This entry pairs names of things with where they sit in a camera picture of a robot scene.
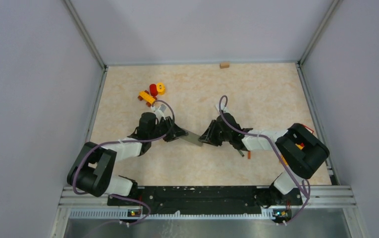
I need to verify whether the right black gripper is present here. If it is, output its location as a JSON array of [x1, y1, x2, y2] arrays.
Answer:
[[199, 119, 232, 146]]

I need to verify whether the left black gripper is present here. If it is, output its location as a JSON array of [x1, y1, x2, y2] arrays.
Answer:
[[149, 116, 188, 142]]

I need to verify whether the grey remote battery cover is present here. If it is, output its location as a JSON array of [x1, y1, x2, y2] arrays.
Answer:
[[179, 130, 203, 147]]

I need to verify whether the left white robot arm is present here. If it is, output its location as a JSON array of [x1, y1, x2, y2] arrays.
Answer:
[[67, 113, 188, 205]]

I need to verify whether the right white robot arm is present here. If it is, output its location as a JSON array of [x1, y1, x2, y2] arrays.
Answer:
[[198, 113, 330, 204]]

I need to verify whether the red toy cylinder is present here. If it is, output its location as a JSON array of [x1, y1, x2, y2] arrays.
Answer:
[[149, 84, 158, 97]]

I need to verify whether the yellow toy car brick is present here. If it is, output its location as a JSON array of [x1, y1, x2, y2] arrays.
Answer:
[[138, 90, 157, 107]]

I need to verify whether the yellow round toy brick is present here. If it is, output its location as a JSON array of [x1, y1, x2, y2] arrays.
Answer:
[[156, 82, 166, 95]]

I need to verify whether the small wooden block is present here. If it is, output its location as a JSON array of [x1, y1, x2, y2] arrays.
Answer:
[[219, 62, 230, 69]]

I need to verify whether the red white toy panel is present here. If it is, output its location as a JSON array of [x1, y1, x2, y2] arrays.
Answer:
[[303, 125, 315, 134]]

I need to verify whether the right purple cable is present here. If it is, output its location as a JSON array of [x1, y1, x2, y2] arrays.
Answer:
[[218, 95, 311, 224]]

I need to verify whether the purple cable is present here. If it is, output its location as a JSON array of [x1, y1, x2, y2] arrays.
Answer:
[[218, 95, 311, 224], [72, 99, 176, 226]]

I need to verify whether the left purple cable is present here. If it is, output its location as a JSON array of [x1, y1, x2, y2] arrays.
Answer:
[[72, 99, 176, 226]]

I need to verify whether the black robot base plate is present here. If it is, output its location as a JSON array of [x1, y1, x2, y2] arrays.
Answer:
[[131, 186, 303, 215]]

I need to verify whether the grey slotted cable duct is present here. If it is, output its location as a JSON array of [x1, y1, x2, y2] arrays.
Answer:
[[69, 208, 275, 220]]

